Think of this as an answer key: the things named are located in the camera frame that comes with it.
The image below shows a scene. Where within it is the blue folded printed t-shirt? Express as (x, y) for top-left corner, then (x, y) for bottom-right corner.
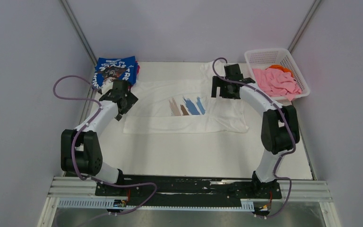
(92, 56), (138, 89)

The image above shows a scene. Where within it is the white slotted cable duct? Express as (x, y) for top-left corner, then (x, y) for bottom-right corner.
(57, 198), (255, 212)

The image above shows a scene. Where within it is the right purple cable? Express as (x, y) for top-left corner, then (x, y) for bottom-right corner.
(212, 57), (297, 219)

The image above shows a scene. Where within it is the purple cable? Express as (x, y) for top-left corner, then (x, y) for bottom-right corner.
(52, 75), (158, 217)
(212, 57), (297, 219)

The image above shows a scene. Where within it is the orange t-shirt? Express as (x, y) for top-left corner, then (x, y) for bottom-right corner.
(268, 64), (294, 77)

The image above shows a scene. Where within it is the pink crumpled t-shirt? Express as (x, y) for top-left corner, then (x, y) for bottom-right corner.
(252, 68), (302, 101)

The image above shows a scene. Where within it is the white printed t-shirt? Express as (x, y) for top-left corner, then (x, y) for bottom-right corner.
(123, 62), (249, 134)

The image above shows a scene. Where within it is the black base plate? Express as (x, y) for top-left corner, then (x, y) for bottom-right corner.
(95, 175), (282, 208)

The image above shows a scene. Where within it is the right corner aluminium post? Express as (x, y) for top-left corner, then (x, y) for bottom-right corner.
(287, 0), (323, 53)

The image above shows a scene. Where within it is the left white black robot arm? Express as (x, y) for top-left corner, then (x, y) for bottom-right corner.
(60, 80), (138, 195)

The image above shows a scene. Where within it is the aluminium frame rail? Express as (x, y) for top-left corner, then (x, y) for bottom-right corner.
(47, 177), (333, 202)

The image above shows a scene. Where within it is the corner aluminium post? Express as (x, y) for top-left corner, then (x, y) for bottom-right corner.
(59, 0), (97, 65)
(287, 0), (323, 53)

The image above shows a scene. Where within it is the white plastic basket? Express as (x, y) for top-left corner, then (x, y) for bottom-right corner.
(244, 48), (311, 99)

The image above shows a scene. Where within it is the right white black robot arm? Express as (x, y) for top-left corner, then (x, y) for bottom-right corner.
(211, 64), (300, 198)

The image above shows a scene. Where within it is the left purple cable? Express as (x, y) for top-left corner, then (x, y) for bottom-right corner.
(52, 75), (158, 217)

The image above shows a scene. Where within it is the left corner aluminium post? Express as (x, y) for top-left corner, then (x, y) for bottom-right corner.
(59, 0), (97, 65)

